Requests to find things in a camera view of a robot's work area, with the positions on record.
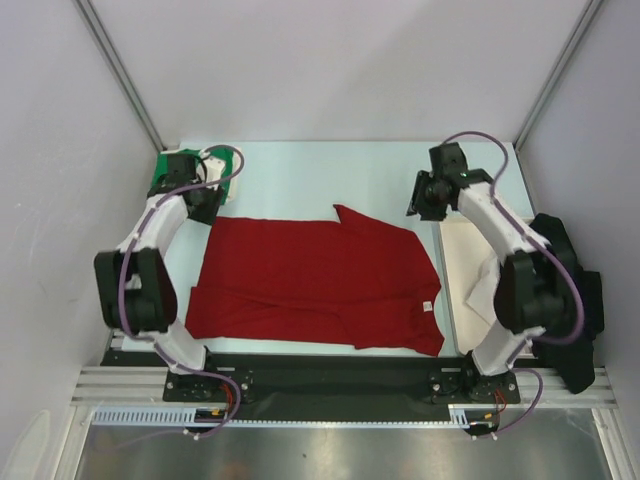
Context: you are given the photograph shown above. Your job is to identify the white tray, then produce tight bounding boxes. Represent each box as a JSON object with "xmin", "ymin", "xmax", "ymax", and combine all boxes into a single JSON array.
[{"xmin": 439, "ymin": 216, "xmax": 496, "ymax": 355}]

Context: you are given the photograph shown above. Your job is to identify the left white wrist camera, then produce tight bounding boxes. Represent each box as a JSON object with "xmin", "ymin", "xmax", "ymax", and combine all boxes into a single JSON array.
[{"xmin": 196, "ymin": 150, "xmax": 226, "ymax": 183}]

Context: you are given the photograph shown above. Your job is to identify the black t shirt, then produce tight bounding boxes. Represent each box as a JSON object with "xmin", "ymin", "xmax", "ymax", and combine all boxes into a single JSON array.
[{"xmin": 530, "ymin": 213, "xmax": 604, "ymax": 394}]

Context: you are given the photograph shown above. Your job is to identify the aluminium front rail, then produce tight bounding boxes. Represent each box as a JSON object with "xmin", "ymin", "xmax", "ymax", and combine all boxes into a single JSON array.
[{"xmin": 71, "ymin": 366, "xmax": 618, "ymax": 409}]

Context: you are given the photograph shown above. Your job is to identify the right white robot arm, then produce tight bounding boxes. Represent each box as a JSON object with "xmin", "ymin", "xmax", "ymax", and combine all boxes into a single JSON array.
[{"xmin": 407, "ymin": 136, "xmax": 585, "ymax": 401}]

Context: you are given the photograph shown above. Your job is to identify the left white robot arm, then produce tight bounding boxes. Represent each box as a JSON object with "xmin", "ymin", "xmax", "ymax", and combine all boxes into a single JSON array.
[{"xmin": 94, "ymin": 149, "xmax": 237, "ymax": 400}]

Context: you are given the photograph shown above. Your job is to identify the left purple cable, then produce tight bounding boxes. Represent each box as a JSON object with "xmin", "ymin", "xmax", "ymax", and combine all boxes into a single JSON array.
[{"xmin": 114, "ymin": 144, "xmax": 247, "ymax": 446}]

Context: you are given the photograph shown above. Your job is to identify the right aluminium frame post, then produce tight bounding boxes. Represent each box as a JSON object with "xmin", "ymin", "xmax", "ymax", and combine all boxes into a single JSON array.
[{"xmin": 513, "ymin": 0, "xmax": 607, "ymax": 153}]

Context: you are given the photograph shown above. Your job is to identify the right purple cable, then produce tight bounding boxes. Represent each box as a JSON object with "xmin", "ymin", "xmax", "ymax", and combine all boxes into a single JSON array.
[{"xmin": 444, "ymin": 130, "xmax": 586, "ymax": 441}]

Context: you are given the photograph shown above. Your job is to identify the aluminium frame post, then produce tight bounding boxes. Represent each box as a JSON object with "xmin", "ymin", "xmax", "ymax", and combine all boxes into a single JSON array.
[
  {"xmin": 72, "ymin": 0, "xmax": 166, "ymax": 152},
  {"xmin": 513, "ymin": 0, "xmax": 607, "ymax": 153}
]

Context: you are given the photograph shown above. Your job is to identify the folded green t shirt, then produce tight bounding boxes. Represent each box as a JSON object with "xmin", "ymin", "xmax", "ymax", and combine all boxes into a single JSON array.
[{"xmin": 147, "ymin": 148, "xmax": 240, "ymax": 197}]

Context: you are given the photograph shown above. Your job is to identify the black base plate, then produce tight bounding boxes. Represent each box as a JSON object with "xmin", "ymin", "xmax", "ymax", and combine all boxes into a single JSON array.
[{"xmin": 101, "ymin": 351, "xmax": 521, "ymax": 420}]

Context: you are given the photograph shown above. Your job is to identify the white t shirt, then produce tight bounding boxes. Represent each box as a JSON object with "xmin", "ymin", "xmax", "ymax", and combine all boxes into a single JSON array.
[{"xmin": 465, "ymin": 256, "xmax": 500, "ymax": 326}]

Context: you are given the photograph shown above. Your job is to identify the purple cable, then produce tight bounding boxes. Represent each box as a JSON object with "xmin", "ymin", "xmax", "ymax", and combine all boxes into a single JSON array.
[
  {"xmin": 114, "ymin": 144, "xmax": 247, "ymax": 446},
  {"xmin": 444, "ymin": 130, "xmax": 586, "ymax": 441}
]

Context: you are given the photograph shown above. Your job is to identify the left aluminium frame post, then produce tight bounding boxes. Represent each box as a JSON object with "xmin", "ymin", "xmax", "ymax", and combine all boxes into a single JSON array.
[{"xmin": 72, "ymin": 0, "xmax": 166, "ymax": 152}]

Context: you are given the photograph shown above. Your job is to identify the slotted cable duct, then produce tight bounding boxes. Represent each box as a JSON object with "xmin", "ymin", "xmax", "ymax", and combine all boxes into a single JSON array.
[{"xmin": 92, "ymin": 405, "xmax": 499, "ymax": 430}]

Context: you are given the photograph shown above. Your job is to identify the red t shirt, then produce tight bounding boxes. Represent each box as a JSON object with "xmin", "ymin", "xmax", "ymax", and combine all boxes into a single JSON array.
[{"xmin": 186, "ymin": 205, "xmax": 445, "ymax": 356}]

